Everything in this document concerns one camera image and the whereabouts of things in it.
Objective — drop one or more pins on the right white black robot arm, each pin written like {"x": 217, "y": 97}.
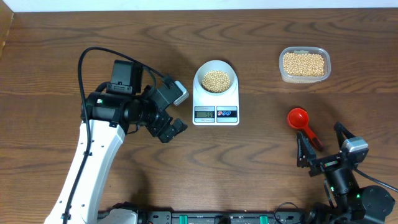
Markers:
{"x": 354, "y": 197}

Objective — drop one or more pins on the clear plastic bean container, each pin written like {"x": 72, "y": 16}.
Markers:
{"x": 302, "y": 50}

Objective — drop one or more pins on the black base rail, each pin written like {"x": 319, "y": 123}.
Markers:
{"x": 130, "y": 213}

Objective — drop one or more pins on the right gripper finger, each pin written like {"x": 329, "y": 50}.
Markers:
{"x": 342, "y": 133}
{"x": 306, "y": 154}

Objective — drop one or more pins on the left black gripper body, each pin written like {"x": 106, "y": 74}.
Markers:
{"x": 156, "y": 126}

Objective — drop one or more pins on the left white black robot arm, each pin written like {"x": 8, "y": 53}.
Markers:
{"x": 108, "y": 113}

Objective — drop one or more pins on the white bowl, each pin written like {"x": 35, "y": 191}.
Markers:
{"x": 214, "y": 65}

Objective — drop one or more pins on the soybeans in bowl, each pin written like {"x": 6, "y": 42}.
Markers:
{"x": 216, "y": 81}

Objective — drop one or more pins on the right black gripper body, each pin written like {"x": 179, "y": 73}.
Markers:
{"x": 324, "y": 164}

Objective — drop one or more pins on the red measuring scoop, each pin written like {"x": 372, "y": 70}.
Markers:
{"x": 297, "y": 118}

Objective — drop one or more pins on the soybeans in container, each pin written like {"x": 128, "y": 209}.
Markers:
{"x": 304, "y": 65}

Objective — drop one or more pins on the white kitchen scale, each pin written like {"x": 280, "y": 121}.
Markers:
{"x": 216, "y": 110}

